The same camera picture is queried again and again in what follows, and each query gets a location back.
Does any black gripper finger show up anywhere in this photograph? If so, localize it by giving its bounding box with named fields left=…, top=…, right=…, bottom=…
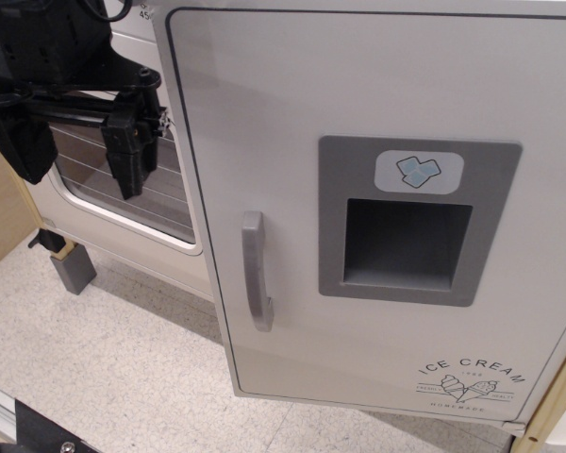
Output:
left=0, top=107, right=58, bottom=184
left=100, top=107, right=160, bottom=200

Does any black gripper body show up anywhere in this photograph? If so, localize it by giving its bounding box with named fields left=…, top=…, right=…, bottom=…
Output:
left=0, top=37, right=167, bottom=130

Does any white toy fridge door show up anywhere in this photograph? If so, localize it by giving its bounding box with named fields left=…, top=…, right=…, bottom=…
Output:
left=154, top=1, right=566, bottom=431

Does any brown cardboard panel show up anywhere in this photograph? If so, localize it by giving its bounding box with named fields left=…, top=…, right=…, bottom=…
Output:
left=0, top=123, right=42, bottom=279

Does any white toy oven door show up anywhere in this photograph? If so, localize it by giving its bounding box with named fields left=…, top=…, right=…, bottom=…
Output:
left=25, top=28, right=216, bottom=300

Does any grey toy kitchen leg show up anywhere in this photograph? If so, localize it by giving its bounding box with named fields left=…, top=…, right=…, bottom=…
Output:
left=51, top=244, right=97, bottom=295

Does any grey ice dispenser panel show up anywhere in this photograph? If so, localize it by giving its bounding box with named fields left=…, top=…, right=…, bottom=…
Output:
left=318, top=135, right=523, bottom=307

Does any black cable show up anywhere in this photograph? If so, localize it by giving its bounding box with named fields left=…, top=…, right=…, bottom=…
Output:
left=82, top=0, right=138, bottom=24

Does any grey fridge door handle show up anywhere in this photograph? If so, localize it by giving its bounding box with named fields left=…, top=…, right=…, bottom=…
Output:
left=241, top=210, right=274, bottom=332

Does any black base plate with screw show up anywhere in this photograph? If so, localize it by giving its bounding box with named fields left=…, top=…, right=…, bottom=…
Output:
left=0, top=400, right=99, bottom=452

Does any beige wooden frame post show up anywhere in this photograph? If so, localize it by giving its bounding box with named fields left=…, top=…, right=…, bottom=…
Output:
left=509, top=358, right=566, bottom=453

